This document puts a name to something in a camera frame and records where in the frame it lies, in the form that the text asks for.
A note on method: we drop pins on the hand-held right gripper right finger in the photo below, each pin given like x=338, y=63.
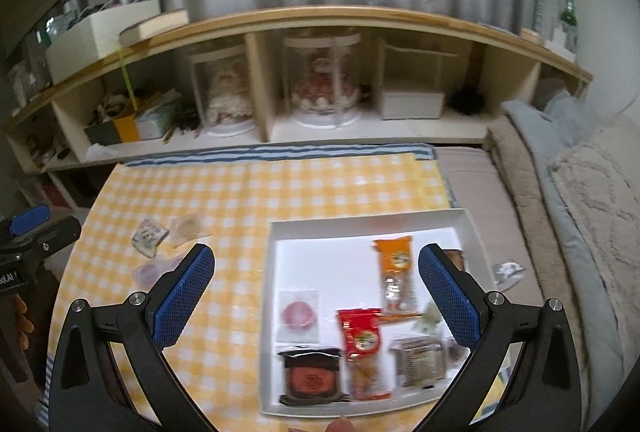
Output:
x=450, y=299

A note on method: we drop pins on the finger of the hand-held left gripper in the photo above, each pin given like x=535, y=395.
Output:
x=30, y=219
x=60, y=234

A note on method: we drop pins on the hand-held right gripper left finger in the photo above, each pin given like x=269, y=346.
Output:
x=185, y=297

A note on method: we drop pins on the small green snack packet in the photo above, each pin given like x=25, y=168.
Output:
x=429, y=319

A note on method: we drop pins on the brown snack packet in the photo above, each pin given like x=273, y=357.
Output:
x=456, y=258

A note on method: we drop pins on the orange snack packet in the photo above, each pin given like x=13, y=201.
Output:
x=396, y=264

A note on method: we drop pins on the silver clear snack packet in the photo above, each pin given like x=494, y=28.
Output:
x=420, y=362

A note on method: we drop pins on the red snack packet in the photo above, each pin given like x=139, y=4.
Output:
x=361, y=337

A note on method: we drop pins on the pink pastry clear packet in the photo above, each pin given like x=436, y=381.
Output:
x=298, y=316

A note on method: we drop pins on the white shallow box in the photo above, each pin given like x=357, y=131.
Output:
x=320, y=262

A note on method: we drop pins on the dark brown mooncake packet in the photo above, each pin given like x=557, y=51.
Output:
x=311, y=377

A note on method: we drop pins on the person's right hand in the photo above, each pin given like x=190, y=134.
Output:
x=341, y=425

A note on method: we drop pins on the lavender pastry clear packet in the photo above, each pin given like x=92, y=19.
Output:
x=152, y=273

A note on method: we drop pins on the small silver snack packet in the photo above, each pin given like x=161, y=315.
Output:
x=507, y=272

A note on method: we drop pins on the beige pastry clear packet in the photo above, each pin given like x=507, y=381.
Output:
x=186, y=227

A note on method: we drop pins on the white printed snack packet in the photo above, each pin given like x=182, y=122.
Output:
x=148, y=234

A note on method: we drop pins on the dark grey box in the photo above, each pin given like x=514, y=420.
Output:
x=102, y=132

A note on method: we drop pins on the yellow checked cloth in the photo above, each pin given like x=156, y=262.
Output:
x=225, y=192

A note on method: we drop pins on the brown bed sheet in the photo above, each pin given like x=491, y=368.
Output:
x=475, y=184

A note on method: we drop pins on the yellow cardboard box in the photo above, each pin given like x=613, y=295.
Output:
x=125, y=126

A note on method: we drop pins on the pale tissue box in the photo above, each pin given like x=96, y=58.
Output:
x=156, y=119

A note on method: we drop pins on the blue striped cloth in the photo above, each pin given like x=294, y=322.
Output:
x=280, y=153

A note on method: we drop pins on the cream textured blanket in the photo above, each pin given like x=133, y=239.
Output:
x=600, y=212

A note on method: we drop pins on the grey blue blanket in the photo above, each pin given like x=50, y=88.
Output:
x=550, y=137

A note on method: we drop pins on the white storage box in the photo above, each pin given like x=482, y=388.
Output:
x=100, y=38

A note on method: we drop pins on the small white box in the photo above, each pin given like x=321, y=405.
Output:
x=412, y=104

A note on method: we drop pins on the black fuzzy object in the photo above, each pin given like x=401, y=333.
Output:
x=467, y=99

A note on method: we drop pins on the cream doll in clear case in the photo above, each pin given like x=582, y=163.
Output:
x=225, y=94

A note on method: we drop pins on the cream wooden shelf unit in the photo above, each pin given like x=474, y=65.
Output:
x=260, y=82

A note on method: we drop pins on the cream book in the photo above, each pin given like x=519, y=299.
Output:
x=155, y=24

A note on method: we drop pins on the clear plastic box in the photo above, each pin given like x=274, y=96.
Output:
x=420, y=62

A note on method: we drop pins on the green glass bottle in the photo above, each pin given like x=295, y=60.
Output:
x=568, y=17

